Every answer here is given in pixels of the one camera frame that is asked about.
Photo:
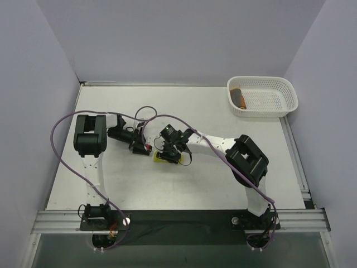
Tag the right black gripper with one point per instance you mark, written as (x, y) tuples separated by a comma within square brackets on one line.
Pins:
[(169, 152)]

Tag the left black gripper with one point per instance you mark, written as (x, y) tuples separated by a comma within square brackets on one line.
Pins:
[(140, 148)]

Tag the yellow green towel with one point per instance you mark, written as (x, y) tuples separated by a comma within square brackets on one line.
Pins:
[(163, 157)]

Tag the orange grey towel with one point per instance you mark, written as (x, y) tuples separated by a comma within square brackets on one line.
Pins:
[(237, 98)]

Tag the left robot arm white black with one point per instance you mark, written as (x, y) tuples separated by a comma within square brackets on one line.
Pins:
[(90, 142)]

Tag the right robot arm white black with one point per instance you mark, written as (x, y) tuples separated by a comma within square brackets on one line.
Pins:
[(246, 160)]

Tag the white plastic perforated basket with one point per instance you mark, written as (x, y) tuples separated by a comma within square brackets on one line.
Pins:
[(265, 96)]

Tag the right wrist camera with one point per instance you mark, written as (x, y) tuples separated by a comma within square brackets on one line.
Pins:
[(170, 136)]

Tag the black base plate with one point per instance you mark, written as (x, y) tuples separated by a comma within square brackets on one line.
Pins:
[(181, 228)]

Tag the aluminium frame rail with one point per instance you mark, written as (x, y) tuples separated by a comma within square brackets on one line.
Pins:
[(288, 220)]

